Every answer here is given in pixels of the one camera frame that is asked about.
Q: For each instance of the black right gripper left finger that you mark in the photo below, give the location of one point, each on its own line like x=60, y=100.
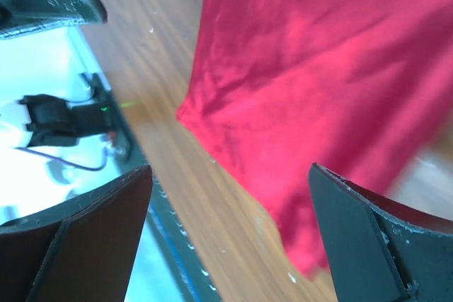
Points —
x=82, y=249

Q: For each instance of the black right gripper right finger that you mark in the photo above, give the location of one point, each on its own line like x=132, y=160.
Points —
x=378, y=249

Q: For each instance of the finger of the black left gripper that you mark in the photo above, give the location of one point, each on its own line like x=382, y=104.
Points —
x=26, y=17

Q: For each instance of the red cloth napkin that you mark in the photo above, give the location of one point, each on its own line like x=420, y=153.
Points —
x=357, y=86

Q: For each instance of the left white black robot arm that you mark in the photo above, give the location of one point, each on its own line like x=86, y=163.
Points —
x=47, y=120

